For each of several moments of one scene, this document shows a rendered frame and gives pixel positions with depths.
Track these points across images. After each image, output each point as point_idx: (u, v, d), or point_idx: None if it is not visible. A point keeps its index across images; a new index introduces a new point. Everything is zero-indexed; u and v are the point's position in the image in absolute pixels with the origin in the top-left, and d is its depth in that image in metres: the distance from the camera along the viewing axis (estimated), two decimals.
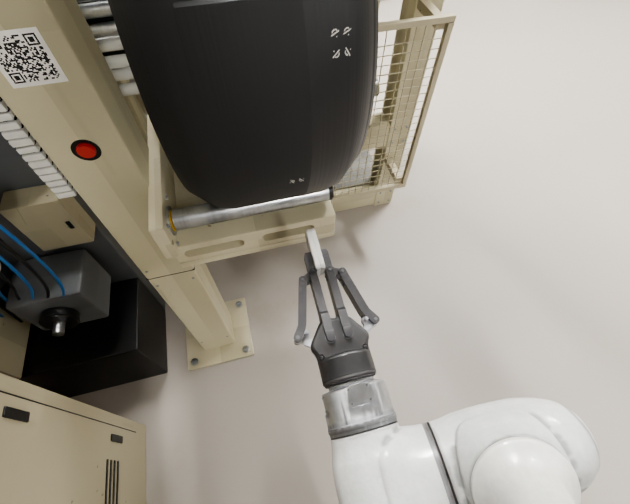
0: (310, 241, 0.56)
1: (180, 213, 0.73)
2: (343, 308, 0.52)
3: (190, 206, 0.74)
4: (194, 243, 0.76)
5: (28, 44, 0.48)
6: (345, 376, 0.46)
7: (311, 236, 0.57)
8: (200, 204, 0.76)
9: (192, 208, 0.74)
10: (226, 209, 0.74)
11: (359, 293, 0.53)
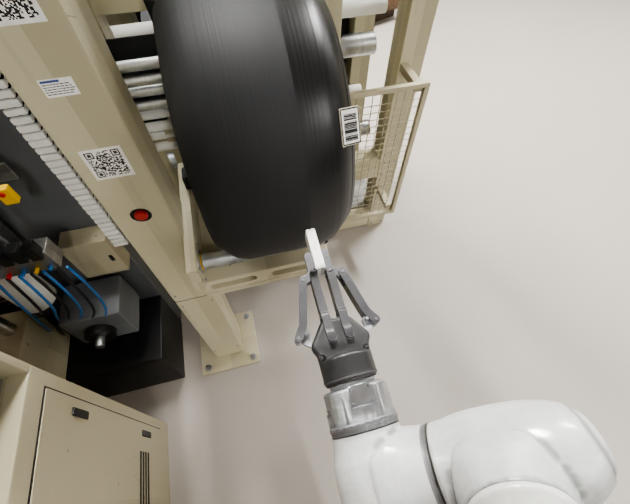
0: (310, 241, 0.56)
1: (209, 263, 0.94)
2: (344, 308, 0.52)
3: (216, 255, 0.94)
4: (218, 279, 0.97)
5: (112, 154, 0.69)
6: (346, 376, 0.46)
7: (311, 236, 0.57)
8: (223, 250, 0.95)
9: (218, 258, 0.94)
10: (245, 258, 0.96)
11: (359, 293, 0.53)
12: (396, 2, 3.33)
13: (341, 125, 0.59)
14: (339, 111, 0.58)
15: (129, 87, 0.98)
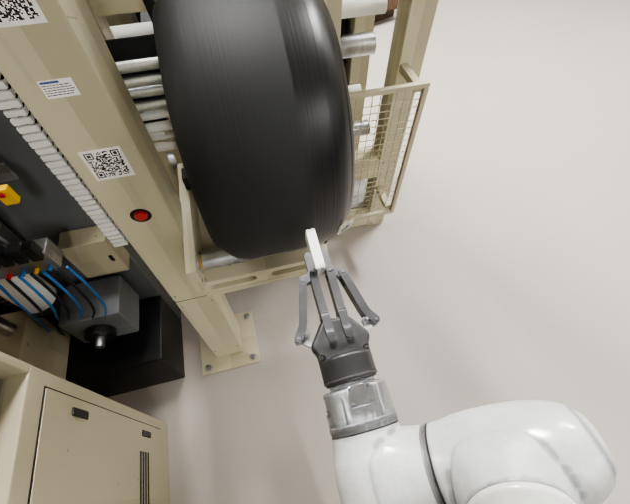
0: (310, 241, 0.56)
1: (211, 268, 0.95)
2: (343, 308, 0.52)
3: (217, 262, 0.94)
4: (218, 279, 0.97)
5: (112, 155, 0.69)
6: (346, 377, 0.46)
7: (311, 236, 0.57)
8: (224, 257, 0.94)
9: (220, 265, 0.95)
10: (245, 261, 0.98)
11: (359, 293, 0.53)
12: (396, 2, 3.33)
13: (338, 231, 0.78)
14: (339, 228, 0.75)
15: (129, 87, 0.98)
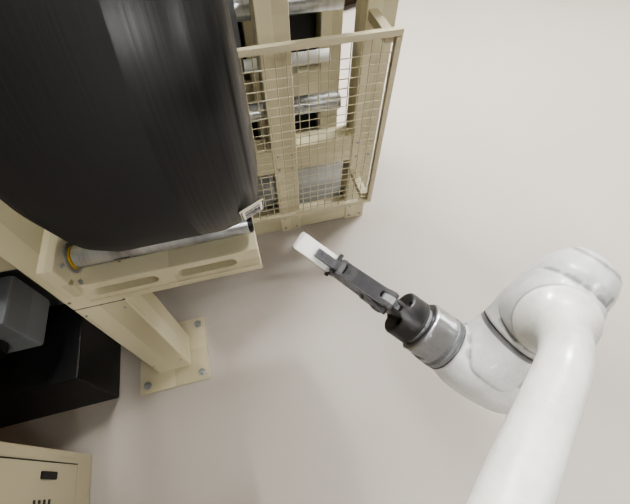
0: (302, 255, 0.57)
1: (80, 247, 0.67)
2: (364, 298, 0.56)
3: None
4: (99, 281, 0.70)
5: None
6: (398, 339, 0.59)
7: (299, 251, 0.57)
8: None
9: None
10: None
11: (361, 290, 0.53)
12: None
13: (242, 216, 0.55)
14: (240, 213, 0.52)
15: None
